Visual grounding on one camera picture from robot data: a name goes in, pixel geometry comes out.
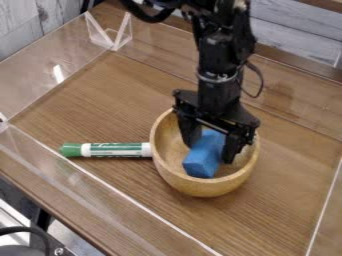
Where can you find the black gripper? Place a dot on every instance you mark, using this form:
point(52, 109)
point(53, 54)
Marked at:
point(214, 107)

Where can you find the blue rectangular block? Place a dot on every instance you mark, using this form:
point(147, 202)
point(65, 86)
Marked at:
point(203, 159)

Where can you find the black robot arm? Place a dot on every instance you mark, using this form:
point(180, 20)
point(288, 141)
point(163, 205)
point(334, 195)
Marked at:
point(224, 43)

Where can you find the brown wooden bowl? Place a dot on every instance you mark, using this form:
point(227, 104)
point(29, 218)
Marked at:
point(168, 152)

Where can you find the green and white marker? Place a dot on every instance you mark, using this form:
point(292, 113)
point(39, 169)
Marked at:
point(105, 150)

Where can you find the clear acrylic corner bracket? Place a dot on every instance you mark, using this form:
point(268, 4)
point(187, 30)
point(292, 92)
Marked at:
point(109, 38)

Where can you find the black metal base bracket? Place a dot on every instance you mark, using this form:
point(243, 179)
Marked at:
point(53, 247)

